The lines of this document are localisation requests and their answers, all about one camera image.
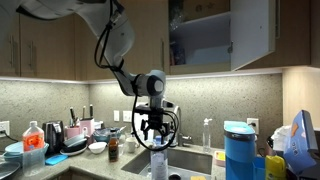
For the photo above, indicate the pink dish yellow sponge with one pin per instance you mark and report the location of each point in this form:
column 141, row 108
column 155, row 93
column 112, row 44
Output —
column 220, row 158

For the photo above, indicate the white dinner plate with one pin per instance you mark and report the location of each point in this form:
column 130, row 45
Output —
column 73, row 154

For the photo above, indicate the white ceramic bowl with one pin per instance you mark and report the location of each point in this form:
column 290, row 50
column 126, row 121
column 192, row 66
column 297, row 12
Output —
column 97, row 147

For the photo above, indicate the white plastic bag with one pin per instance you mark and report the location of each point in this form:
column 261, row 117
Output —
column 280, row 136

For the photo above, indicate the brown wooden cabinet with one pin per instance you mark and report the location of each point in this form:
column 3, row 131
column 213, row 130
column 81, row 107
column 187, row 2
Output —
column 293, row 33

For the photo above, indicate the pink utensil cup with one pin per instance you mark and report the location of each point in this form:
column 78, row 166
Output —
column 71, row 132

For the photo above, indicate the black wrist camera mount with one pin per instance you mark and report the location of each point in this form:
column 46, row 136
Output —
column 143, row 109

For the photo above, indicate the silver gooseneck faucet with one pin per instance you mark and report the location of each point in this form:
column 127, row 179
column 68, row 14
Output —
column 181, row 138

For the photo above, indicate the white plastic cutting board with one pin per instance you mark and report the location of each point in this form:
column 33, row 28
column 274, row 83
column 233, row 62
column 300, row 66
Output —
column 150, row 135

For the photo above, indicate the dark bowls stack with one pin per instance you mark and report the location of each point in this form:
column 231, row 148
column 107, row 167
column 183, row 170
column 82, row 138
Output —
column 75, row 143

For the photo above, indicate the large blue mixing bowl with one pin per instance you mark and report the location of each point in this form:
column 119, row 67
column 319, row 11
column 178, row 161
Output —
column 101, row 136

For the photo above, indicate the black electric kettle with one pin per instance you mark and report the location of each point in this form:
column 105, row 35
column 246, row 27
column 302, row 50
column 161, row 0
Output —
column 53, row 136

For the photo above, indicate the white light switch plate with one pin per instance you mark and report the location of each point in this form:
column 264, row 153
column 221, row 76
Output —
column 127, row 116

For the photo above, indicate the blue coffee maker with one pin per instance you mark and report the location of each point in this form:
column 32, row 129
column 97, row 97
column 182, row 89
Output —
column 238, row 153

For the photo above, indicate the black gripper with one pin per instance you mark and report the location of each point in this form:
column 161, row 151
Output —
column 156, row 120

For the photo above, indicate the large clear plastic tub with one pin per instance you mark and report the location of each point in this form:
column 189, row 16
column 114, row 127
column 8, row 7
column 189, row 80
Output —
column 33, row 163

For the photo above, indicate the brown bottle black cap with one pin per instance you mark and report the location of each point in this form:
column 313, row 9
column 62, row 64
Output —
column 113, row 150

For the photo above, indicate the white power outlet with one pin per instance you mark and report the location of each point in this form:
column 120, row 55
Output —
column 253, row 126
column 4, row 128
column 116, row 115

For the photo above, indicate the blue cardboard box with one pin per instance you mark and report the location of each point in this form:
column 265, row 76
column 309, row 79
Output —
column 300, row 143

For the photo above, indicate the stainless steel sink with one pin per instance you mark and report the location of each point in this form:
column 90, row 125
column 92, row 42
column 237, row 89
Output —
column 186, row 161

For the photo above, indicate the black cabinet door knob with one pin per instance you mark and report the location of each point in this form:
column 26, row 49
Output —
column 230, row 47

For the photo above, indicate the white open cabinet door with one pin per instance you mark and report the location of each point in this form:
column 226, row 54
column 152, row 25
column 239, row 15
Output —
column 253, row 30

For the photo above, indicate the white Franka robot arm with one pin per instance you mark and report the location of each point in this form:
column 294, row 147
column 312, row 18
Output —
column 113, row 30

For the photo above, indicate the under-cabinet light strip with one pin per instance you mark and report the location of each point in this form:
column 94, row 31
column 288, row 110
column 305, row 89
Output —
column 200, row 76

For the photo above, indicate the light blue plates stack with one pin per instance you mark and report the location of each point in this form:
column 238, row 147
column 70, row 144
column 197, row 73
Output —
column 13, row 150

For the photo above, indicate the black sink drain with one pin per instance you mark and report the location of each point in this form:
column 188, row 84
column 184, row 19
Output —
column 175, row 177

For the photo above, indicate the white mug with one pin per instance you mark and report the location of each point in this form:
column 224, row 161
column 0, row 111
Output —
column 129, row 145

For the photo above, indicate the yellow plastic bottle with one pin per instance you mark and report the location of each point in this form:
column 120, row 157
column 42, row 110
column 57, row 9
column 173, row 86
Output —
column 275, row 168

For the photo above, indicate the dark packaged items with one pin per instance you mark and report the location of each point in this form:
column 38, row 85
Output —
column 176, row 55

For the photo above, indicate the brown wooden cabinet door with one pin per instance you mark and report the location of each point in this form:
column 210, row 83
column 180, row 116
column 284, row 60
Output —
column 46, row 50
column 150, row 40
column 86, row 56
column 8, row 43

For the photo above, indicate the clear plastic water bottle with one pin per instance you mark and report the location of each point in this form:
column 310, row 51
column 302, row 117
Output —
column 159, row 163

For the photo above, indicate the orange label plastic jug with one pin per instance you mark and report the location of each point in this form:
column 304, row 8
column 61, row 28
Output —
column 33, row 140

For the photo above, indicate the clear glassware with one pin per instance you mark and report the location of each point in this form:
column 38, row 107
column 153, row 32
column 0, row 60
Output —
column 176, row 20

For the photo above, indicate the gray round plate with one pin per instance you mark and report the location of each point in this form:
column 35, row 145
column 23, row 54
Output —
column 8, row 170

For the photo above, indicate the pink knife block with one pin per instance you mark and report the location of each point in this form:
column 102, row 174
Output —
column 87, row 128

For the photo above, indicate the clear spray bottle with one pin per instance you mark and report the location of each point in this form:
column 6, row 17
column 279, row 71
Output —
column 207, row 136

